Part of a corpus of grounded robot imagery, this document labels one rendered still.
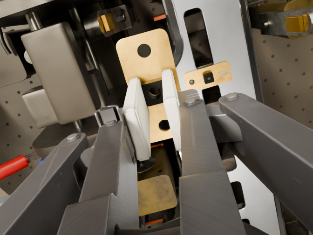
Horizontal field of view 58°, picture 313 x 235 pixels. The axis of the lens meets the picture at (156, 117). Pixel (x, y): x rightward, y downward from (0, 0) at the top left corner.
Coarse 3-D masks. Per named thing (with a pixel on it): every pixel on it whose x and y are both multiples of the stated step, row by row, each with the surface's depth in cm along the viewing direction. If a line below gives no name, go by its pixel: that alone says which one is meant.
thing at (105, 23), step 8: (112, 8) 44; (120, 8) 48; (88, 16) 38; (96, 16) 38; (104, 16) 39; (112, 16) 41; (120, 16) 47; (88, 24) 38; (96, 24) 38; (104, 24) 39; (112, 24) 41; (120, 24) 46; (88, 32) 38; (96, 32) 38; (104, 32) 39; (112, 32) 42
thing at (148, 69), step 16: (144, 32) 20; (160, 32) 20; (128, 48) 20; (160, 48) 20; (128, 64) 21; (144, 64) 21; (160, 64) 21; (128, 80) 21; (144, 80) 21; (160, 80) 20; (176, 80) 21; (144, 96) 20; (160, 96) 21; (160, 112) 22
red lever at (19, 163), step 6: (24, 156) 43; (30, 156) 43; (36, 156) 43; (6, 162) 41; (12, 162) 41; (18, 162) 41; (24, 162) 42; (30, 162) 43; (0, 168) 40; (6, 168) 41; (12, 168) 41; (18, 168) 41; (0, 174) 40; (6, 174) 41
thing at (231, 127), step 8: (184, 96) 16; (192, 96) 16; (208, 112) 13; (216, 112) 13; (216, 120) 13; (224, 120) 13; (232, 120) 12; (216, 128) 13; (224, 128) 13; (232, 128) 13; (216, 136) 13; (224, 136) 13; (232, 136) 13; (240, 136) 13
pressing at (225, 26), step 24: (168, 0) 46; (192, 0) 47; (216, 0) 47; (240, 0) 47; (168, 24) 48; (216, 24) 48; (240, 24) 48; (216, 48) 50; (240, 48) 50; (240, 72) 51; (240, 168) 58; (264, 192) 61; (264, 216) 63
